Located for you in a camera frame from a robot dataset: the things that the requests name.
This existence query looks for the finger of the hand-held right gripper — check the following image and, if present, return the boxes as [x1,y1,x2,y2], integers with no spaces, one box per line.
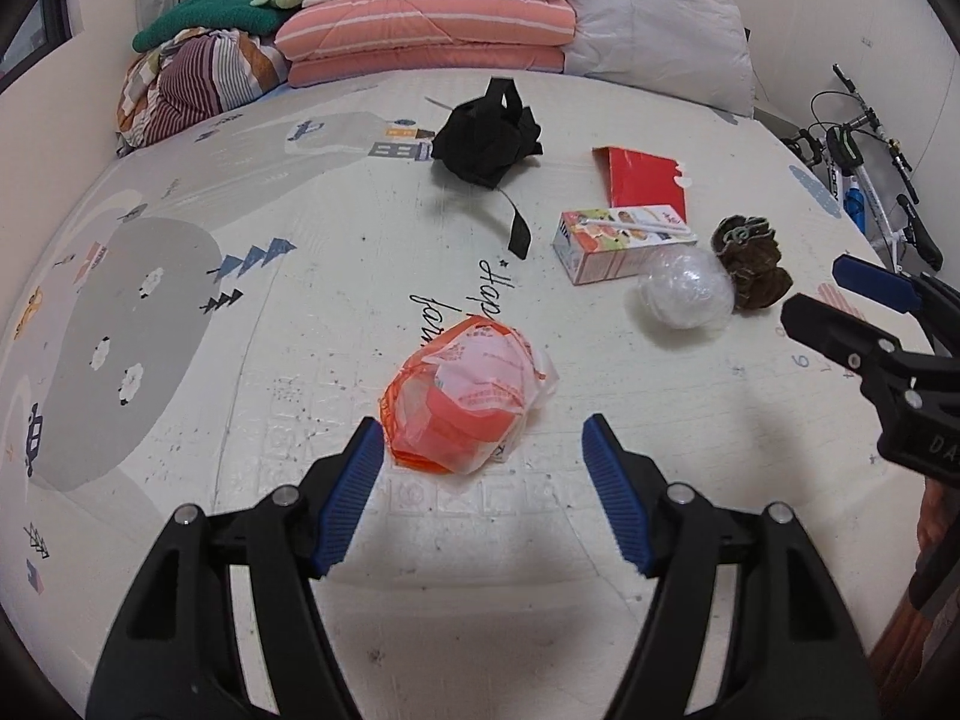
[780,294,960,434]
[832,255,960,355]

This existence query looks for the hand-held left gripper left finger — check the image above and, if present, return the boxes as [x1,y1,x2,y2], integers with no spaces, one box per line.
[86,416,387,720]

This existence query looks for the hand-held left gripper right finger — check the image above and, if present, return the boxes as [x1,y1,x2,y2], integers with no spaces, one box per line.
[581,412,878,720]

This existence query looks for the brown scrunched cloth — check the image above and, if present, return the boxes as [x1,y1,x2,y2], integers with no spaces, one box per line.
[709,214,794,312]

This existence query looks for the orange plastic bag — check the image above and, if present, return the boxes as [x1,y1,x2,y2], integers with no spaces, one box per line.
[382,317,560,475]

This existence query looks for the red paper bag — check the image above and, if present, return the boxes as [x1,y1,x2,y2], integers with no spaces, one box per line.
[592,146,691,222]

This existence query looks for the black fabric bag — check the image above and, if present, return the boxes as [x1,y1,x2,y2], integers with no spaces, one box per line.
[430,77,545,257]

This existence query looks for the white blue bicycle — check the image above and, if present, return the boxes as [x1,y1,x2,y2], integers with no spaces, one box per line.
[780,64,944,275]

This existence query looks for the crumpled clear plastic wrap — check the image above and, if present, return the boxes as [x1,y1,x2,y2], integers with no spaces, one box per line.
[637,247,736,335]

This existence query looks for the small pink cardboard box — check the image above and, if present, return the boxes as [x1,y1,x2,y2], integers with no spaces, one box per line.
[553,204,698,286]

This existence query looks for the white duvet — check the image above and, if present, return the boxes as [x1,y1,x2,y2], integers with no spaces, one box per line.
[561,0,755,119]

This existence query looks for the striped bedding bundle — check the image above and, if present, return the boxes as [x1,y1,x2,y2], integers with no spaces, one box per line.
[116,26,292,158]

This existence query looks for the pink striped quilt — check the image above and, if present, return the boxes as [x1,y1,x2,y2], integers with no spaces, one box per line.
[274,0,577,89]

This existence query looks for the green blanket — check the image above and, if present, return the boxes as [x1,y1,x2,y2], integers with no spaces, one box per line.
[133,0,308,53]

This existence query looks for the black framed window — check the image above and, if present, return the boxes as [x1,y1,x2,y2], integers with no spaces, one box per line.
[0,0,76,83]

